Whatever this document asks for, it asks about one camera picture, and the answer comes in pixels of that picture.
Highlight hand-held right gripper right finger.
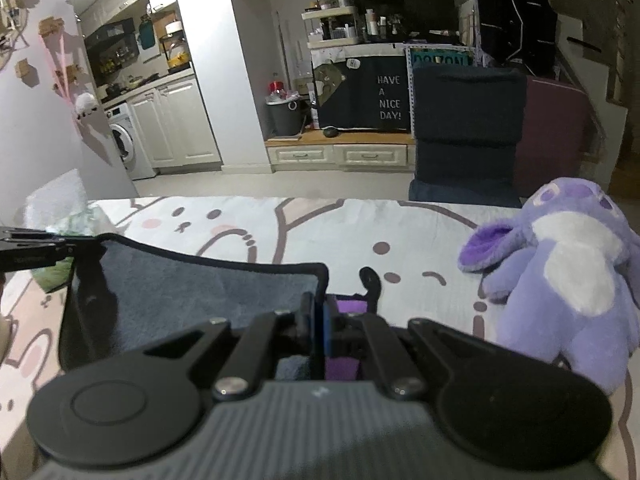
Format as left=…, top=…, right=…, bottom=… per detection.
left=324, top=295, right=484, bottom=402

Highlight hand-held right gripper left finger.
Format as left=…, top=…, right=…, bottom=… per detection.
left=144, top=292, right=325, bottom=402

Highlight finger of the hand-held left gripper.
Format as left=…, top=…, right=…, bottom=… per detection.
left=0, top=241, right=79, bottom=271
left=0, top=227, right=68, bottom=242

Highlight grey towel with black edge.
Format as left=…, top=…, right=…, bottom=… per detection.
left=58, top=232, right=332, bottom=377

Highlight green patterned packet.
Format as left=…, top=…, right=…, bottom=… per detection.
left=30, top=207, right=109, bottom=294

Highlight white fluffy cloth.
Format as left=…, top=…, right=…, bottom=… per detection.
left=22, top=169, right=96, bottom=235

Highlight printed bunny blanket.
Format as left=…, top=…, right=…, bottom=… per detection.
left=0, top=195, right=640, bottom=480

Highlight small white plush toy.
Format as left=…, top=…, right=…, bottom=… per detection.
left=74, top=92, right=100, bottom=120

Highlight white washing machine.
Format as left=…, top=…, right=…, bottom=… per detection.
left=106, top=101, right=157, bottom=181

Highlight white drawer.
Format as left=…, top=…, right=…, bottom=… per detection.
left=334, top=143, right=409, bottom=166
left=267, top=145, right=335, bottom=165

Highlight wooden platform with drawers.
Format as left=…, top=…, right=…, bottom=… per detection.
left=264, top=129, right=417, bottom=174

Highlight white kitchen cabinet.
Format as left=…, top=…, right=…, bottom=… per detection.
left=127, top=75, right=224, bottom=171

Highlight grey trash bin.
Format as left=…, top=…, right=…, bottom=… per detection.
left=265, top=97, right=306, bottom=137

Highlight teal hanging bottle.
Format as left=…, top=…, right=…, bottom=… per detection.
left=138, top=14, right=156, bottom=52

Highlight black lettered cloth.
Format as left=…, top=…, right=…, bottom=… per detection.
left=312, top=55, right=414, bottom=134

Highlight purple plush toy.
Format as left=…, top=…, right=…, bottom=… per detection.
left=457, top=177, right=640, bottom=396

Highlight dark blue folding floor chair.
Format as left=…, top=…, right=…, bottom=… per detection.
left=408, top=64, right=527, bottom=209

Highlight green plate sign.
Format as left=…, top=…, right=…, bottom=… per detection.
left=405, top=44, right=475, bottom=69

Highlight white storage rack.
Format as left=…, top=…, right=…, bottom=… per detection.
left=301, top=6, right=364, bottom=51

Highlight maroon cushion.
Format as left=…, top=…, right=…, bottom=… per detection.
left=515, top=76, right=609, bottom=197

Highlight kitchen wire rack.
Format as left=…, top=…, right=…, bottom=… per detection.
left=160, top=22, right=194, bottom=74

